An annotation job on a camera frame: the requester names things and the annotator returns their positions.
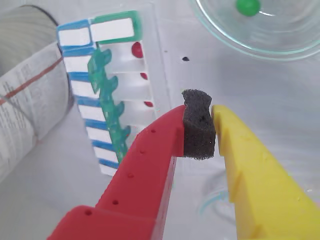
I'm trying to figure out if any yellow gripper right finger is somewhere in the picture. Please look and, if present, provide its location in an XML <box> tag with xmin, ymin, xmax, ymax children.
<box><xmin>211</xmin><ymin>104</ymin><xmax>320</xmax><ymax>240</ymax></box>

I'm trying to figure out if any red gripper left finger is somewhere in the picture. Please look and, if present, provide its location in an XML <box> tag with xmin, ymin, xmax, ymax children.
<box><xmin>47</xmin><ymin>88</ymin><xmax>217</xmax><ymax>240</ymax></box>

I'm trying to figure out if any red candy with m print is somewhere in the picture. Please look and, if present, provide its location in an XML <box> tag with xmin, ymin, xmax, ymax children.
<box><xmin>131</xmin><ymin>41</ymin><xmax>144</xmax><ymax>58</ymax></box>

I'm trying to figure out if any green candy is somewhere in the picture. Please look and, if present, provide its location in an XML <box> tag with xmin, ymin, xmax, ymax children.
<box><xmin>235</xmin><ymin>0</ymin><xmax>261</xmax><ymax>17</ymax></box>

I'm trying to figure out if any weekly pill organizer box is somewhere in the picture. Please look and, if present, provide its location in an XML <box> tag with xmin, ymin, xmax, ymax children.
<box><xmin>56</xmin><ymin>9</ymin><xmax>156</xmax><ymax>177</ymax></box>

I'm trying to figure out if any white table cover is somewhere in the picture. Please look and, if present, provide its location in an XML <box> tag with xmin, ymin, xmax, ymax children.
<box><xmin>0</xmin><ymin>0</ymin><xmax>320</xmax><ymax>240</ymax></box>

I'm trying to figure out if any rolled newspaper with rubber band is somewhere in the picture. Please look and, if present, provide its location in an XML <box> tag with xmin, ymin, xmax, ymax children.
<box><xmin>0</xmin><ymin>4</ymin><xmax>76</xmax><ymax>182</ymax></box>

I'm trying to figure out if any glass bowl with green candies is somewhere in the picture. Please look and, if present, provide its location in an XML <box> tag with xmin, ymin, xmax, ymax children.
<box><xmin>189</xmin><ymin>0</ymin><xmax>320</xmax><ymax>62</ymax></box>

